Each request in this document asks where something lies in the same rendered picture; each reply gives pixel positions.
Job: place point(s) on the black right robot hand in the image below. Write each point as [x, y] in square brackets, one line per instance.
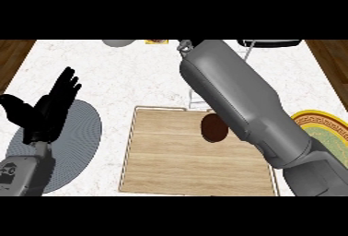
[184, 41]

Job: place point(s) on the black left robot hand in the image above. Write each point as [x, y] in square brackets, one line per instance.
[44, 116]

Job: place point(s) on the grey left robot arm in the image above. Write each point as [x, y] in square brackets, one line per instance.
[21, 175]

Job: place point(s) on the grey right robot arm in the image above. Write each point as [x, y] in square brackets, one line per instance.
[239, 95]

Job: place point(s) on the dark red tomato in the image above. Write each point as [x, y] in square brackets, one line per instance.
[212, 129]

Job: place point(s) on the pale wooden tray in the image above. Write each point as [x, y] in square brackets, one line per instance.
[182, 166]

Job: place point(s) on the yellow patterned plate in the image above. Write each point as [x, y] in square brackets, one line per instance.
[156, 41]

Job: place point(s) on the grey round placemat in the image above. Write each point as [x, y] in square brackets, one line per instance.
[77, 138]

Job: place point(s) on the grey rounded bowl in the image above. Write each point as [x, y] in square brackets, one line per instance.
[118, 42]

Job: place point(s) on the yellow and green plate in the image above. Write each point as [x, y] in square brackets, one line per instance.
[326, 129]

